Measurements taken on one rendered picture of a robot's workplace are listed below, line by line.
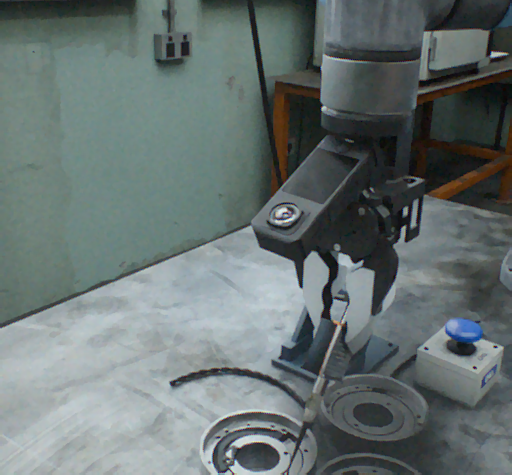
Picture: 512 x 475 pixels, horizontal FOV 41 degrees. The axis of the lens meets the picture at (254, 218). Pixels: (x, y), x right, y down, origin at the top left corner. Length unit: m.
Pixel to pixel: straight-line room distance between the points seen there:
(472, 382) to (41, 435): 0.44
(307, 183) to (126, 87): 1.96
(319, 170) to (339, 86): 0.07
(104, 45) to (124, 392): 1.73
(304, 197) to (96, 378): 0.39
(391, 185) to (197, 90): 2.15
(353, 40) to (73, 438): 0.46
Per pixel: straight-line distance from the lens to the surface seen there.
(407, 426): 0.70
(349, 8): 0.52
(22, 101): 2.22
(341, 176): 0.52
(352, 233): 0.55
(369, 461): 0.64
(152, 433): 0.72
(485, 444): 0.75
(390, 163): 0.58
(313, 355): 0.60
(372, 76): 0.52
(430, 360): 0.79
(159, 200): 2.66
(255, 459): 0.67
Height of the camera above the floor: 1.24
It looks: 21 degrees down
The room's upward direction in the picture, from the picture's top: 2 degrees clockwise
